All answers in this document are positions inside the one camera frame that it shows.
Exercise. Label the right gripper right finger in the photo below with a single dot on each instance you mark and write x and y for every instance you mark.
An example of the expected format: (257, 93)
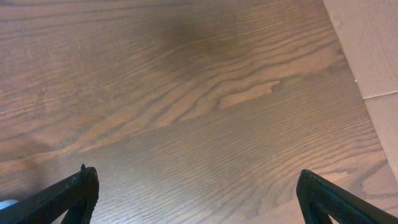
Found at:
(321, 201)

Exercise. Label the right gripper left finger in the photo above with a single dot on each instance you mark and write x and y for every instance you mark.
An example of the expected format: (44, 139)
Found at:
(74, 197)

